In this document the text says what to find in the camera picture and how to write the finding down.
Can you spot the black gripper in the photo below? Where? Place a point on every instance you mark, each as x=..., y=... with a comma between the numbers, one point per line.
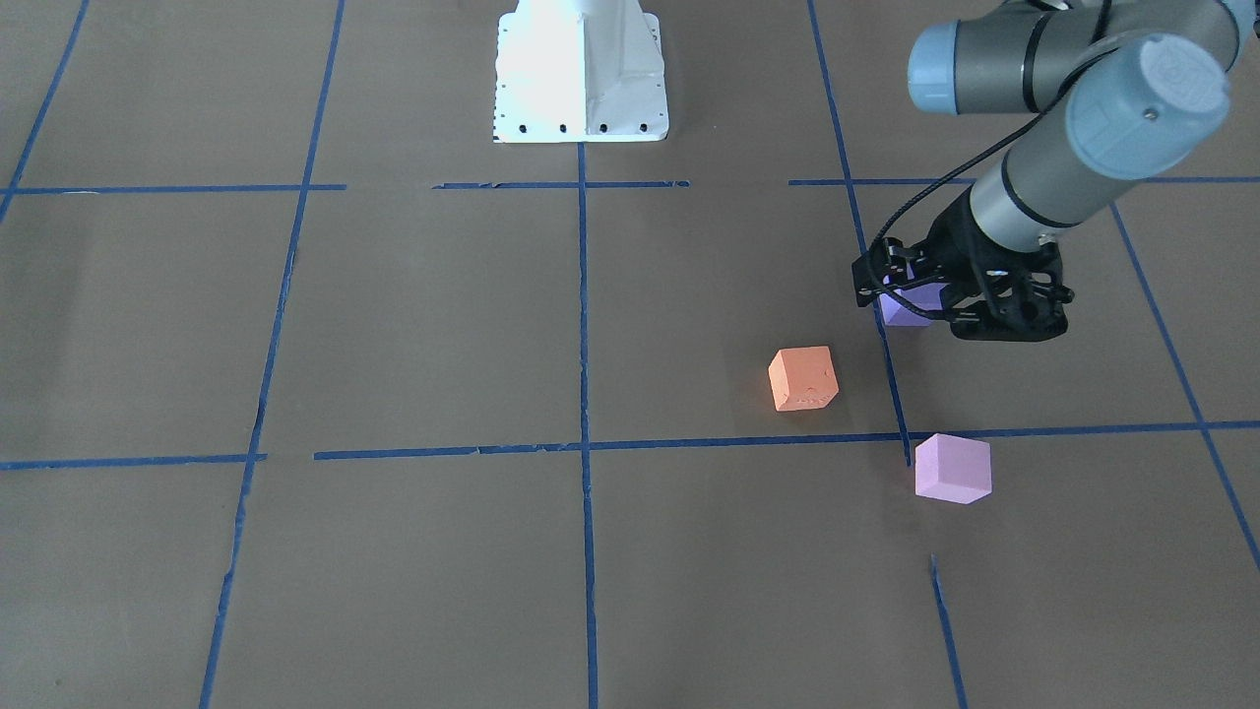
x=953, y=251

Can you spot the orange foam cube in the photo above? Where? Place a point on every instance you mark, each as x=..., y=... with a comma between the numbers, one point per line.
x=803, y=379

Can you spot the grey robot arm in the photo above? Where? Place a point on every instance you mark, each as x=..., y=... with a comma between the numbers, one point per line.
x=1119, y=91

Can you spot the purple foam cube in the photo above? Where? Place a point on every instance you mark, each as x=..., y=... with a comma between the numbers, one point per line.
x=923, y=297

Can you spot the pink foam cube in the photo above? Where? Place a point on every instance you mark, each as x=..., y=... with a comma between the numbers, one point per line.
x=953, y=469

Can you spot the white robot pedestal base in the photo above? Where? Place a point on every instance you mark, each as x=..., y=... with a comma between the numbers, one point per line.
x=570, y=72

